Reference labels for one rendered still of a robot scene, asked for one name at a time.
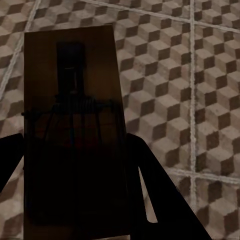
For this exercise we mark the mousetrap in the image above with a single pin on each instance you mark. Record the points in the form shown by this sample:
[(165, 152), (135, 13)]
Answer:
[(75, 180)]

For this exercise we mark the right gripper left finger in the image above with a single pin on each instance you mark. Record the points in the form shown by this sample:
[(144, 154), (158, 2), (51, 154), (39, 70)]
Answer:
[(11, 153)]

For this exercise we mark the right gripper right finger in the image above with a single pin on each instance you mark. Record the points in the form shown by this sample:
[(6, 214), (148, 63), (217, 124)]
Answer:
[(176, 219)]

